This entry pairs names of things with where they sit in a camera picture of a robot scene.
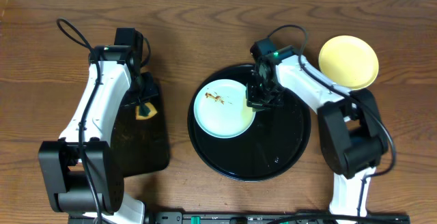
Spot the yellow green sponge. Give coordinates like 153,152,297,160
135,102,158,120

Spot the light blue plate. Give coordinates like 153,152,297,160
193,79,256,139

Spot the yellow plate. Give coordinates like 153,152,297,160
318,36,379,90

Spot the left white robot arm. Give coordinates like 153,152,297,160
38,45,158,223

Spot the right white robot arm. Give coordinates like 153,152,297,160
246,39,393,217

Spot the black round tray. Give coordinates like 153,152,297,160
186,63,311,182

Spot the black rectangular tray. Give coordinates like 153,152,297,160
111,81,170,177

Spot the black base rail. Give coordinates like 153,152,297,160
68,210,410,224

